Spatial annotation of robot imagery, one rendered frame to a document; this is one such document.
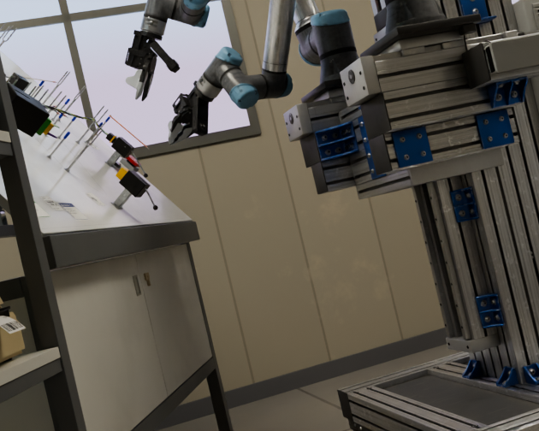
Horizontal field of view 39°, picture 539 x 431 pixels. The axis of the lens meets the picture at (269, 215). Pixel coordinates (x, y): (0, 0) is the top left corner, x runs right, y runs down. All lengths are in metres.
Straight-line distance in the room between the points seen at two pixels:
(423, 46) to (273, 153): 1.99
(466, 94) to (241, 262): 2.02
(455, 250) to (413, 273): 1.88
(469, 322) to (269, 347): 1.74
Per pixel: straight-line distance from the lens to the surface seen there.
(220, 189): 3.68
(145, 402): 1.95
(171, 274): 2.37
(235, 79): 2.26
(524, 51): 1.86
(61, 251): 1.56
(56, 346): 1.45
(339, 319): 3.83
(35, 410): 1.59
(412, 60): 1.85
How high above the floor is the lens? 0.78
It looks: 1 degrees up
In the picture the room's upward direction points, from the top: 13 degrees counter-clockwise
